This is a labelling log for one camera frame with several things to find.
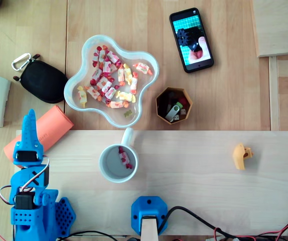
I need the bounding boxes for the thin black cable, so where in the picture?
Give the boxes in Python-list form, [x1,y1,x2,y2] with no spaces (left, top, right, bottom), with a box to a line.
[57,230,119,241]

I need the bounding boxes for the blue printed post base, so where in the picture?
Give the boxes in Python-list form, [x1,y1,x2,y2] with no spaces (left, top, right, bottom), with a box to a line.
[130,195,169,236]

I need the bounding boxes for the black smartphone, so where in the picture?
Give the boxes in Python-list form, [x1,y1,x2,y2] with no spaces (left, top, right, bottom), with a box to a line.
[169,7,215,74]

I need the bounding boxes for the light wooden panel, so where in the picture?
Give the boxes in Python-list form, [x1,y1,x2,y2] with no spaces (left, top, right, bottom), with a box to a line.
[252,0,288,58]

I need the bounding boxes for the silver usb stick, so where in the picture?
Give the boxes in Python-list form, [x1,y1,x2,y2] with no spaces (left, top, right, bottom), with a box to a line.
[165,104,181,123]

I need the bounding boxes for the thick black cable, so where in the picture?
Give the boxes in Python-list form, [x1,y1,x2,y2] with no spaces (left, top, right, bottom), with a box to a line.
[159,206,237,241]

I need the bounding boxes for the yellow wrapped candy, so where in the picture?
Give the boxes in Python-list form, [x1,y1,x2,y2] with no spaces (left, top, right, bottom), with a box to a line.
[115,91,136,103]
[123,63,133,85]
[77,85,88,108]

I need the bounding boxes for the orange cylindrical speaker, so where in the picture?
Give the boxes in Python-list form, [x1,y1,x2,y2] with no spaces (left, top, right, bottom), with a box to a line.
[3,104,74,168]

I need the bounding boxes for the light wooden base board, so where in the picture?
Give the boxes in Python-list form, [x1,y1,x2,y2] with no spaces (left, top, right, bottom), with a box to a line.
[15,130,288,236]

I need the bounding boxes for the yellow printed plastic part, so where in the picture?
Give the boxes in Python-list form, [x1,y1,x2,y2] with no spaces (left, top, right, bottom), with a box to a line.
[232,142,254,171]

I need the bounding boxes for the black zip pouch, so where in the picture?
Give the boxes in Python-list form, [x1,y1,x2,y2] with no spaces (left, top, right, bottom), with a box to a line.
[13,54,69,104]

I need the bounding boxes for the wooden post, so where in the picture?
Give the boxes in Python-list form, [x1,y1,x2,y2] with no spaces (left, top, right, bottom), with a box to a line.
[140,216,158,241]

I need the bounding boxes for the white ceramic mug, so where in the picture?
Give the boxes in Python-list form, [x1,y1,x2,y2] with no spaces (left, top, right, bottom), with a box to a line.
[98,127,139,184]

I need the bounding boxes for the black usb stick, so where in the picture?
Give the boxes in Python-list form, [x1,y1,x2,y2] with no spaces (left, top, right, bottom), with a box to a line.
[168,91,177,111]

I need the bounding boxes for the hexagonal brown container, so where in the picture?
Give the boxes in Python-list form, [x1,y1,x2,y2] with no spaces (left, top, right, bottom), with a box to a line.
[155,86,194,126]

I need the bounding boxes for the silver carabiner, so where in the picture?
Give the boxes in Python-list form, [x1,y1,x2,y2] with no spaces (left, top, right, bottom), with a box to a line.
[11,52,32,71]

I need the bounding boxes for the orange white wrapped candy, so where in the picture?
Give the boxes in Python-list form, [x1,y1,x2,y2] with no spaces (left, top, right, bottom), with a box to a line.
[117,67,124,87]
[97,46,108,63]
[133,62,153,75]
[106,100,129,109]
[129,72,138,95]

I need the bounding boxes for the flower-shaped plastic candy tub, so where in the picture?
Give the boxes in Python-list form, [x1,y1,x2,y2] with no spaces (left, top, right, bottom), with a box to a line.
[63,34,160,129]

